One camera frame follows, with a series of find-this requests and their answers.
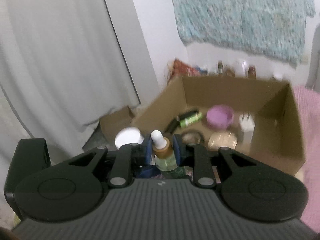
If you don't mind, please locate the gold round lid jar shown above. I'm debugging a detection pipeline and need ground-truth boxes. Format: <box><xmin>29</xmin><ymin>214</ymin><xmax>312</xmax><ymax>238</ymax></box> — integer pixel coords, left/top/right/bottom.
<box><xmin>208</xmin><ymin>131</ymin><xmax>238</xmax><ymax>149</ymax></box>

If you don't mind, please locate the green dropper bottle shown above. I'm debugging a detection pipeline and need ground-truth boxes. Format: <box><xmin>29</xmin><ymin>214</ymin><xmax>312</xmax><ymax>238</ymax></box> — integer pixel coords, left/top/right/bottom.
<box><xmin>151</xmin><ymin>130</ymin><xmax>187</xmax><ymax>179</ymax></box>

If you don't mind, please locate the black cylindrical tube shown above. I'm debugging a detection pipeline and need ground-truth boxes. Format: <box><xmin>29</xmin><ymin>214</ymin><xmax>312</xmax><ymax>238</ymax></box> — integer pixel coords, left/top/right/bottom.
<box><xmin>164</xmin><ymin>109</ymin><xmax>199</xmax><ymax>134</ymax></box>

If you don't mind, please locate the green lip balm tube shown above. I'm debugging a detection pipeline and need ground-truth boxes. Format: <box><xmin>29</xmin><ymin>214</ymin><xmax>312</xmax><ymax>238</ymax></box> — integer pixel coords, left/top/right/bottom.
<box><xmin>180</xmin><ymin>112</ymin><xmax>203</xmax><ymax>128</ymax></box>

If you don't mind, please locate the purple plastic bowl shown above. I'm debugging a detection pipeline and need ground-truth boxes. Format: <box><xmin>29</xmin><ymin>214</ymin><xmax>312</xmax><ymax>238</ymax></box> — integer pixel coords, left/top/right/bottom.
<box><xmin>206</xmin><ymin>105</ymin><xmax>234</xmax><ymax>130</ymax></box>

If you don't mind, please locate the white power adapter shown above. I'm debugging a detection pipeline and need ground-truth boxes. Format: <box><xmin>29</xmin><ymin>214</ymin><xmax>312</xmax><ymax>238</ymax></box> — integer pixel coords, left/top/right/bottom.
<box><xmin>239</xmin><ymin>113</ymin><xmax>255</xmax><ymax>144</ymax></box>

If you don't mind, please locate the white cylindrical bottle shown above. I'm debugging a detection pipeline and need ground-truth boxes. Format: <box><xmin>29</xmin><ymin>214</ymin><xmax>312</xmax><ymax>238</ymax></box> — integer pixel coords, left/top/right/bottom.
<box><xmin>114</xmin><ymin>127</ymin><xmax>144</xmax><ymax>149</ymax></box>

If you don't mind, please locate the small cardboard flap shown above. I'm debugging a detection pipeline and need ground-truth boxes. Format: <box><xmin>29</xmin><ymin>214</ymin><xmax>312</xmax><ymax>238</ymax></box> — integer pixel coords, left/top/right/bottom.
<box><xmin>99</xmin><ymin>106</ymin><xmax>135</xmax><ymax>144</ymax></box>

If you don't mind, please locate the brown cardboard box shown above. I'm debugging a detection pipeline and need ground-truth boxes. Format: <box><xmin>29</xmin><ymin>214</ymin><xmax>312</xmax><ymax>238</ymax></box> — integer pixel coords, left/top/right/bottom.
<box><xmin>132</xmin><ymin>76</ymin><xmax>305</xmax><ymax>176</ymax></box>

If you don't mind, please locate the red gift bag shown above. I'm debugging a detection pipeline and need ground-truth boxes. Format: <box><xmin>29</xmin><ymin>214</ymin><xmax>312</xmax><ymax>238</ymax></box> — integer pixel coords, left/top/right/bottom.
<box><xmin>167</xmin><ymin>59</ymin><xmax>200</xmax><ymax>81</ymax></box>

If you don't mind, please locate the grey curtain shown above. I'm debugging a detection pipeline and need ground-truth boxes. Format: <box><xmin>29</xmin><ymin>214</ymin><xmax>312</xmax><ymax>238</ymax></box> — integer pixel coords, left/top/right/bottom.
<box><xmin>0</xmin><ymin>0</ymin><xmax>141</xmax><ymax>153</ymax></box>

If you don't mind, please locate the pink checkered bedsheet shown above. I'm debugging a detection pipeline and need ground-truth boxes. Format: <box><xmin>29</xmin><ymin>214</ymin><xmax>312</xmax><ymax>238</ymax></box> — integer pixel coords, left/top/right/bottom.
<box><xmin>294</xmin><ymin>87</ymin><xmax>319</xmax><ymax>233</ymax></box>

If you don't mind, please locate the blue floral wall cloth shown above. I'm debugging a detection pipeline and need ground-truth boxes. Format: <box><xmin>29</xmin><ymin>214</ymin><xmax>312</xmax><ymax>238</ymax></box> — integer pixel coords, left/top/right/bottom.
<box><xmin>172</xmin><ymin>0</ymin><xmax>316</xmax><ymax>65</ymax></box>

